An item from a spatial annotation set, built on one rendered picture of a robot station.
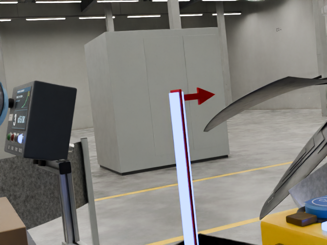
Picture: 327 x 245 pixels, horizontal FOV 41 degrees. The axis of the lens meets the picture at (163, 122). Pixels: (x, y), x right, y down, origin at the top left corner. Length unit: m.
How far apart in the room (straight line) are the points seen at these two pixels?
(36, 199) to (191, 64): 5.26
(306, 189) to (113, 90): 6.21
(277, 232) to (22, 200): 2.17
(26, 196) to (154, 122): 4.80
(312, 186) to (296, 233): 0.41
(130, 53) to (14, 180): 4.83
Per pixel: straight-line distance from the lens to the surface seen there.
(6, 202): 0.77
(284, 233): 0.38
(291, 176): 0.94
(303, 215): 0.38
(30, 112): 1.11
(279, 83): 0.59
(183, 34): 7.44
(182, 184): 0.60
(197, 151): 7.46
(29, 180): 2.51
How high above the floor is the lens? 1.19
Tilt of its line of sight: 3 degrees down
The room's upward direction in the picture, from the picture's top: 6 degrees counter-clockwise
